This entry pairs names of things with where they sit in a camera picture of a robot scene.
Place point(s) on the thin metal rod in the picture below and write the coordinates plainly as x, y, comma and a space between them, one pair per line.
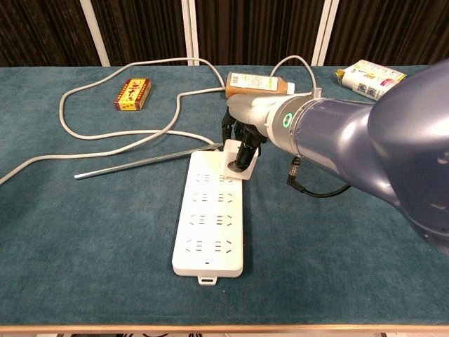
140, 162

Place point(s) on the red yellow cardboard box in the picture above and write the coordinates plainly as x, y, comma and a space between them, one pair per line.
132, 94

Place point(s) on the white printed snack package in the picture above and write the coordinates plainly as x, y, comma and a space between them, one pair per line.
361, 82

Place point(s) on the white plug adapter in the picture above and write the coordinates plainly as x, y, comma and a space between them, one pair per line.
228, 156

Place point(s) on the white power strip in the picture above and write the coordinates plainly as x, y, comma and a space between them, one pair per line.
210, 228

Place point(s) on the white slanted partition post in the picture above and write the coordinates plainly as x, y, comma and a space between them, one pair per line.
94, 31
325, 31

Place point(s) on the white upright partition post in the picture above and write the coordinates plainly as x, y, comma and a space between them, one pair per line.
189, 31

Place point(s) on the brown liquid plastic bottle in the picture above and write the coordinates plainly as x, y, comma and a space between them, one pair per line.
252, 82

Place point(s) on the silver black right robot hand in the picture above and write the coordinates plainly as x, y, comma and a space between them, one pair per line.
249, 105

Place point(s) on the teal table cloth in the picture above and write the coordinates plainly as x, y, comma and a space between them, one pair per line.
105, 245

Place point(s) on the blue grey right robot arm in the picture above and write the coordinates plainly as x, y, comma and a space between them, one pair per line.
350, 133

